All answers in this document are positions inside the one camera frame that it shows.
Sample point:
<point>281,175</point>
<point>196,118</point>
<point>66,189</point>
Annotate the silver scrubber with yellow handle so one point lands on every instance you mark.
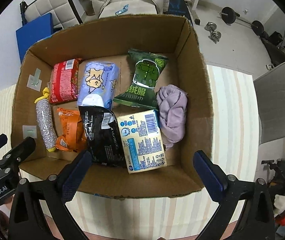
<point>45,121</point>

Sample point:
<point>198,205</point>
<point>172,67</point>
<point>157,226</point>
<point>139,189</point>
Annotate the orange snack packet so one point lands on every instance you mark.
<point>73,136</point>

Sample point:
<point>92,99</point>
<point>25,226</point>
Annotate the black wipes packet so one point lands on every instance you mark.
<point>103,136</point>

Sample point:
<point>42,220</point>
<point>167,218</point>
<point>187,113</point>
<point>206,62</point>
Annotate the red snack packet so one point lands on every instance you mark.
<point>64,81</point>

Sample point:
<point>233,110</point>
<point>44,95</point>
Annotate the yellow blue tissue pack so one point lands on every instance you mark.
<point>142,142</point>

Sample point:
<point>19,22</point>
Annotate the purple grey cloth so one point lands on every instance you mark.
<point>172,103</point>

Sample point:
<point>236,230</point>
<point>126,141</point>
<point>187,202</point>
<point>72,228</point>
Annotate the grey chair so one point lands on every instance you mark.
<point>270,93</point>

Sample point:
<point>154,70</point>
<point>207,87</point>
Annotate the light blue tissue pack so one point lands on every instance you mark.
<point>98,84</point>

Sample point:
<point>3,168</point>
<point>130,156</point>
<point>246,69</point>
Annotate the blue mat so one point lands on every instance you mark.
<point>32,32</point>

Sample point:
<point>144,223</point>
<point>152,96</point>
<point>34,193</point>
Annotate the green wipes packet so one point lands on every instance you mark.
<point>148,68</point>

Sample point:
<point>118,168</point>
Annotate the white cushioned chair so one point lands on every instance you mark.
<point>63,12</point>

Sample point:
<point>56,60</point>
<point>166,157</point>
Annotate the chrome dumbbell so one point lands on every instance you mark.
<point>215,35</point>

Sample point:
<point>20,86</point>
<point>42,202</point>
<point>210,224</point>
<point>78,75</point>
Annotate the barbell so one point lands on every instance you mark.
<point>229,16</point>

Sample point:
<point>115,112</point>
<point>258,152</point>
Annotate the white padded bench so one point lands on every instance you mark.
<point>132,7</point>

